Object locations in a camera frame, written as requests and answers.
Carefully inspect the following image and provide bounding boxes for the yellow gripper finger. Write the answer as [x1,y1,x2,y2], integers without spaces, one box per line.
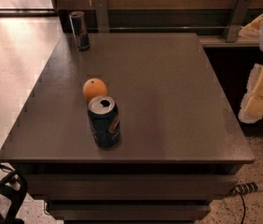
[238,63,263,123]
[239,13,263,37]

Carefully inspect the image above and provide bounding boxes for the orange fruit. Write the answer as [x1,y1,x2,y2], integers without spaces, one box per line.
[82,78,107,102]

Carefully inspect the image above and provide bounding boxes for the right metal bracket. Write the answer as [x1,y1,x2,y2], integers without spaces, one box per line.
[223,0,252,43]

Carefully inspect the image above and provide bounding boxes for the silver blue redbull can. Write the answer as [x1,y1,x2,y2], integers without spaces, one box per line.
[69,11,90,51]

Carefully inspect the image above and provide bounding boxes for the metal bracket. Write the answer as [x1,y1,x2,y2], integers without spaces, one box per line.
[94,0,109,33]
[223,0,252,43]

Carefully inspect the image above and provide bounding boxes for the blue pepsi can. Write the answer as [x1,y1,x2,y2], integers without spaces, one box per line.
[88,95,120,148]

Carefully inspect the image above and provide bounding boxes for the left metal bracket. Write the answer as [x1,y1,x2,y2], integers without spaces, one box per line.
[94,0,109,33]

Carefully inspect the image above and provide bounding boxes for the grey drawer cabinet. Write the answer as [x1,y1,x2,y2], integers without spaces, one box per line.
[0,34,254,224]

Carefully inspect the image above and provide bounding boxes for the striped cable on floor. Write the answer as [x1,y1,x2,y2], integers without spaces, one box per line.
[228,180,263,224]

